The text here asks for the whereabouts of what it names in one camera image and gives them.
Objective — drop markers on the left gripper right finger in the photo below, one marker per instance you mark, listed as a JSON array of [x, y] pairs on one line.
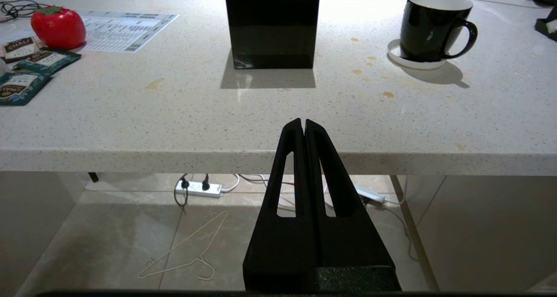
[[348, 245]]

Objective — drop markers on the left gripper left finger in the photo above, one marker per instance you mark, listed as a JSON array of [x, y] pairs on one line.
[[285, 249]]

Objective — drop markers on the teal tea bag packet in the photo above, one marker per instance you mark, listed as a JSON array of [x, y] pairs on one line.
[[48, 61], [19, 87]]

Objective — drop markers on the brown tea bag packet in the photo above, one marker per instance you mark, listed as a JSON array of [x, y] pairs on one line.
[[19, 48]]

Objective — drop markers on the white power strip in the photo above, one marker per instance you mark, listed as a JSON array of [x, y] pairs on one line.
[[370, 195], [199, 189]]

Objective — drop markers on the black plug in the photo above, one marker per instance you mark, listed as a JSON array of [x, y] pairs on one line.
[[206, 181], [185, 183]]

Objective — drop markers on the white saucer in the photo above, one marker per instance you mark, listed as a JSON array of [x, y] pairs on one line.
[[411, 62]]

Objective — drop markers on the black box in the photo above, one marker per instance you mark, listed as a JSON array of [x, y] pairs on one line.
[[272, 25]]

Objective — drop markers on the black mug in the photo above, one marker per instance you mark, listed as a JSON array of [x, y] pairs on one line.
[[428, 27]]

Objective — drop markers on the printed paper sheet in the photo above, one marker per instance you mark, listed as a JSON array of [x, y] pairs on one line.
[[124, 29]]

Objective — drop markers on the black tape dispenser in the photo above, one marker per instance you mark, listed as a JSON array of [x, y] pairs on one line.
[[547, 25]]

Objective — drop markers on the red strawberry toy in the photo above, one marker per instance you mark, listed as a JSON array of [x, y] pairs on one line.
[[58, 27]]

